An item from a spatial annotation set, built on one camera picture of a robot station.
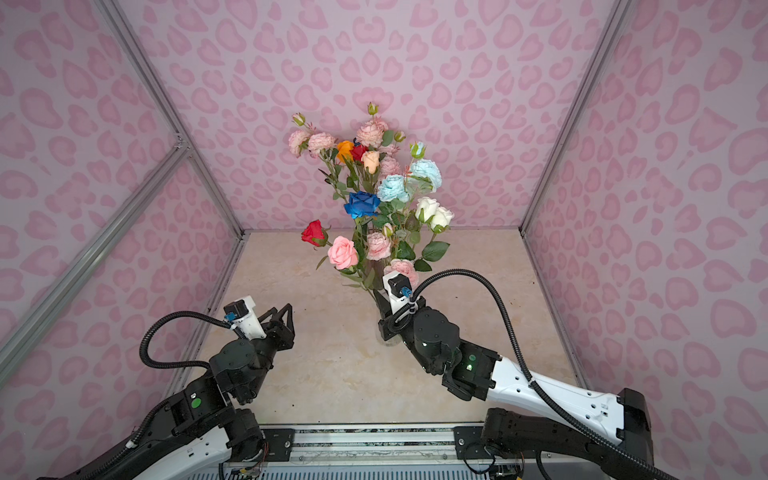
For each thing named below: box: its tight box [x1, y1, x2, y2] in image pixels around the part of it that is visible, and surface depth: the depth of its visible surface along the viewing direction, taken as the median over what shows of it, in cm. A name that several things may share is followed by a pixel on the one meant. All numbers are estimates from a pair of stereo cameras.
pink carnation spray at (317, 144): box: [288, 112, 349, 203], surface depth 81 cm
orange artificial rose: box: [336, 140, 355, 163], surface depth 86 cm
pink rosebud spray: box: [357, 102, 388, 149], surface depth 78 cm
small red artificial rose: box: [349, 145, 369, 164], surface depth 85 cm
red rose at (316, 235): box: [301, 219, 333, 251], surface depth 69 cm
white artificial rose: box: [414, 196, 455, 272], surface depth 68 cm
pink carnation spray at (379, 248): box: [366, 222, 419, 286], surface depth 68 cm
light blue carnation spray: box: [378, 142, 443, 203], surface depth 62 cm
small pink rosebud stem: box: [327, 236, 359, 275], surface depth 57 cm
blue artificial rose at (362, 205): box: [344, 191, 381, 220], surface depth 62 cm
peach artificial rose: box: [361, 150, 380, 174], surface depth 76 cm
